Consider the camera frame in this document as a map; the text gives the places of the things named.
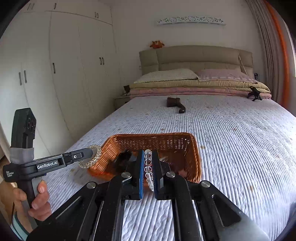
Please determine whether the beige padded headboard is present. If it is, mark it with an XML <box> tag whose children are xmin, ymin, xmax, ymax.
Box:
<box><xmin>139</xmin><ymin>45</ymin><xmax>254</xmax><ymax>78</ymax></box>

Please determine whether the bedside table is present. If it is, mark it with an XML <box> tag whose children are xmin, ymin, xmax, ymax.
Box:
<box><xmin>114</xmin><ymin>95</ymin><xmax>130</xmax><ymax>109</ymax></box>

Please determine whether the white quilted bedspread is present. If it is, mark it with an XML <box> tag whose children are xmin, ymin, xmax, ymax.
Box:
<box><xmin>39</xmin><ymin>94</ymin><xmax>296</xmax><ymax>241</ymax></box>

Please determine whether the pink folded quilt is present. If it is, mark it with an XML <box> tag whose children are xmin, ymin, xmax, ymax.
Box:
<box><xmin>129</xmin><ymin>87</ymin><xmax>273</xmax><ymax>100</ymax></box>

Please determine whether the white wardrobe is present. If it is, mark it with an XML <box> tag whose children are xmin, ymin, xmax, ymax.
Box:
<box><xmin>1</xmin><ymin>1</ymin><xmax>120</xmax><ymax>158</ymax></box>

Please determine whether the white floral pillow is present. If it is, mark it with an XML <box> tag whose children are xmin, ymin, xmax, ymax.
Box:
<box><xmin>134</xmin><ymin>68</ymin><xmax>199</xmax><ymax>83</ymax></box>

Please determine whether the pink pillow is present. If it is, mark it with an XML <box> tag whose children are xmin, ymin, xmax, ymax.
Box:
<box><xmin>196</xmin><ymin>69</ymin><xmax>257</xmax><ymax>83</ymax></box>

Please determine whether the beige folded quilt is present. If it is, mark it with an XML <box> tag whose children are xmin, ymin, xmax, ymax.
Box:
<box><xmin>129</xmin><ymin>79</ymin><xmax>271</xmax><ymax>93</ymax></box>

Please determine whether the brown hair brush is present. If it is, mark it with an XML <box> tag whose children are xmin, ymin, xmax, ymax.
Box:
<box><xmin>166</xmin><ymin>97</ymin><xmax>186</xmax><ymax>113</ymax></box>

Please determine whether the orange wicker basket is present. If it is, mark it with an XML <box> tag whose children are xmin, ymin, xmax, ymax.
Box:
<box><xmin>88</xmin><ymin>133</ymin><xmax>202</xmax><ymax>183</ymax></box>

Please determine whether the black small tripod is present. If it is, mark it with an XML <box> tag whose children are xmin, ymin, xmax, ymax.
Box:
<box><xmin>247</xmin><ymin>86</ymin><xmax>262</xmax><ymax>101</ymax></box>

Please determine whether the person's left hand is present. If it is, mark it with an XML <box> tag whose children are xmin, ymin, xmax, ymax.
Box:
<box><xmin>13</xmin><ymin>180</ymin><xmax>52</xmax><ymax>221</ymax></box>

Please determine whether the striped curtain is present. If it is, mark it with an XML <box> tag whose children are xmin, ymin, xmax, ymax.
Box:
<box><xmin>247</xmin><ymin>1</ymin><xmax>295</xmax><ymax>114</ymax></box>

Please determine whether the black round watch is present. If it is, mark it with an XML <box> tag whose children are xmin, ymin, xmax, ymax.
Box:
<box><xmin>114</xmin><ymin>150</ymin><xmax>137</xmax><ymax>173</ymax></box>

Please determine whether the white decorative wall shelf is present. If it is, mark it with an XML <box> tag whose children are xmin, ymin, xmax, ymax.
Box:
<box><xmin>157</xmin><ymin>16</ymin><xmax>226</xmax><ymax>26</ymax></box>

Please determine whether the cream spiral hair tie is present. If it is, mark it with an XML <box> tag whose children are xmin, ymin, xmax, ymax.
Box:
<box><xmin>78</xmin><ymin>144</ymin><xmax>102</xmax><ymax>169</ymax></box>

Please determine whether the orange plush toy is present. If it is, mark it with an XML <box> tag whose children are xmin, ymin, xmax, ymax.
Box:
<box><xmin>149</xmin><ymin>40</ymin><xmax>165</xmax><ymax>49</ymax></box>

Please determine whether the clear bead bracelet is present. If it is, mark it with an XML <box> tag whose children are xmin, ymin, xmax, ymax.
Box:
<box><xmin>143</xmin><ymin>149</ymin><xmax>155</xmax><ymax>191</ymax></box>

